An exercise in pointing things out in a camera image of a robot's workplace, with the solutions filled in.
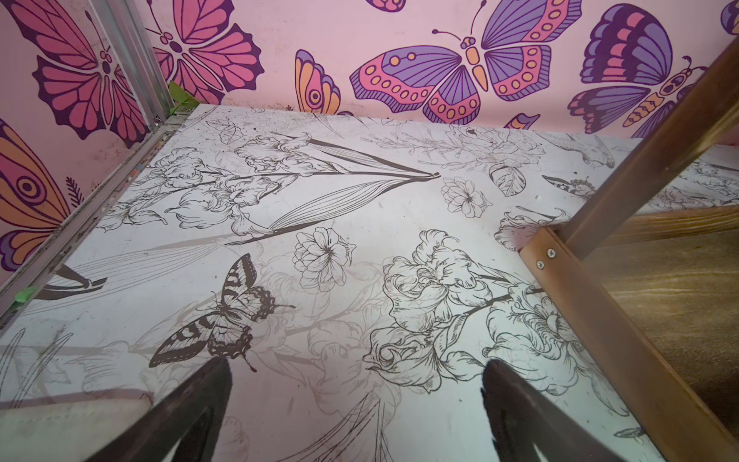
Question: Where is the wooden jewelry display stand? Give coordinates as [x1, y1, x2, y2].
[520, 44, 738, 461]

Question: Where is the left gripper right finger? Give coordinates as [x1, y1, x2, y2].
[481, 360, 622, 461]

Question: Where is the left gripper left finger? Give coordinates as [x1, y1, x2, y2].
[88, 357, 233, 462]

